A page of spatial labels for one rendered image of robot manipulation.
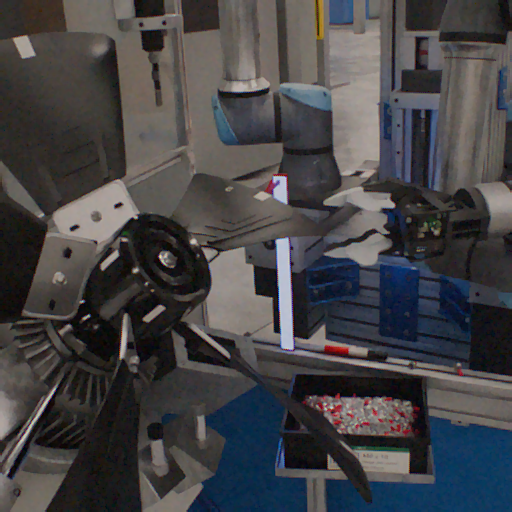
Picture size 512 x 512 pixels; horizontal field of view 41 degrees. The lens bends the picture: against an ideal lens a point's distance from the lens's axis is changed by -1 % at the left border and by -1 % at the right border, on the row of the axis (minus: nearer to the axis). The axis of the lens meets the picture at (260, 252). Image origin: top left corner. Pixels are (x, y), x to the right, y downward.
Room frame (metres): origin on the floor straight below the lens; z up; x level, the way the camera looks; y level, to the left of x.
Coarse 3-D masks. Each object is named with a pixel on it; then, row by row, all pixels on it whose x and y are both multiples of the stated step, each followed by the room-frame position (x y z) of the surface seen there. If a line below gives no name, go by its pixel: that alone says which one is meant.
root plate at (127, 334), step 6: (126, 318) 0.62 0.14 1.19; (126, 324) 0.62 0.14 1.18; (126, 330) 0.61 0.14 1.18; (132, 330) 0.64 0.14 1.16; (126, 336) 0.60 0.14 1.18; (132, 336) 0.65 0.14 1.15; (126, 348) 0.61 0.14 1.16; (120, 354) 0.58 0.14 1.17; (126, 354) 0.61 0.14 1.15; (132, 354) 0.64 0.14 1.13; (126, 360) 0.60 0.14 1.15; (132, 366) 0.64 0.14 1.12
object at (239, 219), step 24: (192, 192) 0.99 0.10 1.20; (216, 192) 1.00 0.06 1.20; (240, 192) 1.01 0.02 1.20; (192, 216) 0.91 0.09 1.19; (216, 216) 0.91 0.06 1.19; (240, 216) 0.91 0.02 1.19; (264, 216) 0.93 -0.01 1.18; (288, 216) 0.95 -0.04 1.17; (216, 240) 0.82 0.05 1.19; (240, 240) 0.83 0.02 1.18; (264, 240) 0.85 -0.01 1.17
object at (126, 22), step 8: (112, 0) 0.77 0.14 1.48; (120, 0) 0.77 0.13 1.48; (128, 0) 0.78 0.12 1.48; (120, 8) 0.77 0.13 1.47; (128, 8) 0.78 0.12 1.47; (120, 16) 0.77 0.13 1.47; (128, 16) 0.78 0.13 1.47; (160, 16) 0.77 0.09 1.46; (168, 16) 0.78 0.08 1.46; (176, 16) 0.78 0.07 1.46; (120, 24) 0.78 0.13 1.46; (128, 24) 0.77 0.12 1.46; (136, 24) 0.76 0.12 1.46; (144, 24) 0.76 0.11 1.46; (152, 24) 0.76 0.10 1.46; (160, 24) 0.76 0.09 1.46; (168, 24) 0.77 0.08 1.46; (176, 24) 0.78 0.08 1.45
